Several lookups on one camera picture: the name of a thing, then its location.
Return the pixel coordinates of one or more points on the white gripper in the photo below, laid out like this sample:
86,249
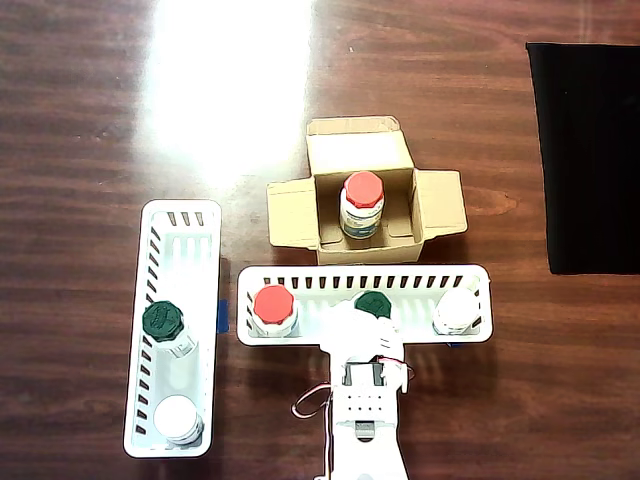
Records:
361,327

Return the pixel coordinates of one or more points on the green-capped bottle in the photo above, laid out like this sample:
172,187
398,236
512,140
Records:
374,304
162,321

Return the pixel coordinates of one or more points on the cardboard box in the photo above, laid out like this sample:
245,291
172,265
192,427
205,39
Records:
292,215

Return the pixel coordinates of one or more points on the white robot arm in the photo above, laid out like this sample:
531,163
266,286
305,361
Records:
367,445

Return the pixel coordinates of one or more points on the white-capped bottle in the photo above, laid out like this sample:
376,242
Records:
457,310
175,417

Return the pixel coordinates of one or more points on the red-capped bottle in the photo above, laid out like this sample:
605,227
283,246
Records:
363,192
272,307

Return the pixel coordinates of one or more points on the black mat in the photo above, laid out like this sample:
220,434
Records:
590,160

